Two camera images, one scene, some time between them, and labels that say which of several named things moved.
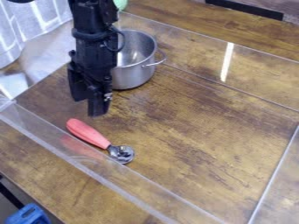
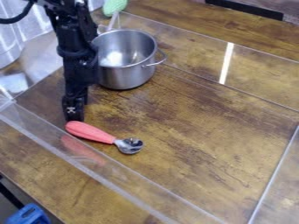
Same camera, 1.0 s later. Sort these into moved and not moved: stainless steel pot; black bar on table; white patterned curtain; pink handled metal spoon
Moved: pink handled metal spoon
Not moved: stainless steel pot; black bar on table; white patterned curtain
